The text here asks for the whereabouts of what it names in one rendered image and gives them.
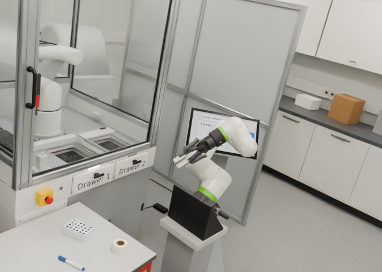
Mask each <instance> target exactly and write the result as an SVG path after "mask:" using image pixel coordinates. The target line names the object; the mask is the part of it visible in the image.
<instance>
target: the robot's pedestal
mask: <svg viewBox="0 0 382 272"><path fill-rule="evenodd" d="M159 225H160V226H162V227H163V228H164V229H166V230H167V231H168V236H167V241H166V245H165V250H164V255H163V260H162V264H161V269H160V272H207V268H208V265H209V261H210V257H211V253H212V250H213V246H214V241H215V240H216V239H218V238H220V237H221V236H223V235H225V234H226V233H227V230H228V227H226V226H225V225H223V224H222V223H221V225H222V226H223V230H222V231H220V232H218V233H216V234H215V235H213V236H211V237H209V238H207V239H206V240H204V241H202V240H200V239H199V238H198V237H196V236H195V235H194V234H192V233H191V232H189V231H188V230H187V229H185V228H184V227H182V226H181V225H180V224H178V223H177V222H175V221H174V220H172V219H171V218H170V217H168V216H166V217H164V218H162V219H160V224H159Z"/></svg>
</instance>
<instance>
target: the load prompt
mask: <svg viewBox="0 0 382 272"><path fill-rule="evenodd" d="M199 119H201V120H207V121H210V122H217V121H219V120H222V119H225V120H227V119H228V118H225V117H221V116H215V115H209V114H203V113H200V118H199Z"/></svg>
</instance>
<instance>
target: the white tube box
mask: <svg viewBox="0 0 382 272"><path fill-rule="evenodd" d="M72 223H74V227H72ZM79 225H80V226H81V229H78V226H79ZM63 233H65V234H67V235H70V236H72V237H74V238H76V239H78V240H81V241H83V242H84V241H85V240H86V239H87V238H89V237H90V236H91V235H92V234H93V233H94V226H92V225H89V226H88V227H86V223H84V222H83V221H80V220H79V223H77V220H76V221H73V219H72V220H71V221H69V222H68V223H66V224H65V225H64V226H63Z"/></svg>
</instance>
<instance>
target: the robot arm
mask: <svg viewBox="0 0 382 272"><path fill-rule="evenodd" d="M225 142H227V143H229V144H230V145H231V146H232V147H233V148H234V149H235V150H236V151H237V152H239V153H240V154H241V155H242V156H244V157H251V156H253V155H254V154H255V153H256V151H257V149H258V146H257V143H256V141H255V140H254V139H253V138H252V136H251V135H250V133H249V132H248V130H247V128H246V126H245V125H244V123H243V120H242V119H240V118H238V117H230V118H228V119H227V120H225V119H222V120H219V121H217V122H216V124H215V125H214V127H213V129H212V130H211V132H209V135H207V136H206V137H204V138H203V139H202V140H199V139H198V138H197V137H196V138H195V140H194V141H192V142H191V143H190V144H188V145H187V146H185V147H184V148H183V151H182V153H180V154H179V155H178V156H177V157H176V158H174V159H173V162H174V163H176V162H177V161H179V160H181V159H182V158H184V157H186V158H185V160H183V161H181V162H180V163H179V164H177V165H176V167H177V168H178V169H179V168H180V167H182V166H185V167H186V169H187V170H188V171H189V172H191V173H192V174H193V175H194V176H195V177H197V178H198V179H199V180H200V181H201V185H200V186H199V188H198V190H197V191H196V192H195V193H194V194H193V195H192V196H193V197H195V198H196V199H198V200H200V201H201V202H202V203H205V204H206V205H207V206H209V207H211V209H212V210H213V212H214V213H215V215H216V217H217V216H219V215H220V216H221V217H223V218H225V219H226V220H228V219H229V216H228V215H226V214H224V213H223V212H222V210H221V208H220V206H219V205H218V203H216V202H217V201H218V199H219V198H220V197H221V196H222V194H223V193H224V192H225V190H226V189H227V188H228V186H229V185H230V183H231V181H232V179H231V176H230V175H229V174H228V173H227V172H226V171H225V170H223V169H222V168H221V167H219V166H218V165H217V164H215V163H214V162H213V161H212V160H211V157H212V155H213V154H214V152H215V151H216V150H217V149H218V147H220V146H221V145H222V144H224V143H225ZM197 143H198V144H197ZM186 154H188V155H187V156H186Z"/></svg>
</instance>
